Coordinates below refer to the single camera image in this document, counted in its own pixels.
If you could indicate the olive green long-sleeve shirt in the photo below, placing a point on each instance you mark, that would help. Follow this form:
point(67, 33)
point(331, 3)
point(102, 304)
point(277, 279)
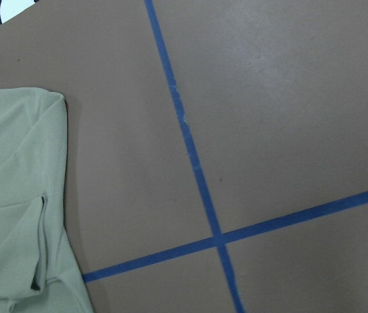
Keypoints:
point(38, 270)

